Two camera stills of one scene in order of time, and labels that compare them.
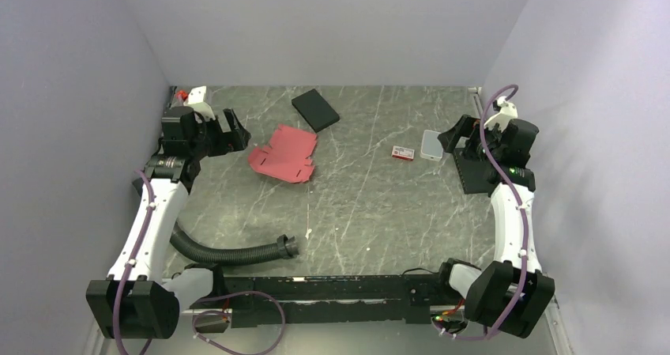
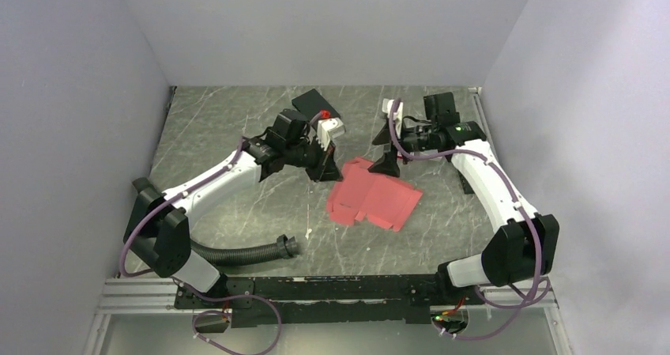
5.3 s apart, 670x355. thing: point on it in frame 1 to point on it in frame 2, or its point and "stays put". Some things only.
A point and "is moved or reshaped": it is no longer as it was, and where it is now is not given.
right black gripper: (466, 126) to (388, 164)
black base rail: (287, 301) stays put
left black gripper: (235, 140) to (327, 171)
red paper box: (287, 157) is moved or reshaped
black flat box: (315, 110) stays put
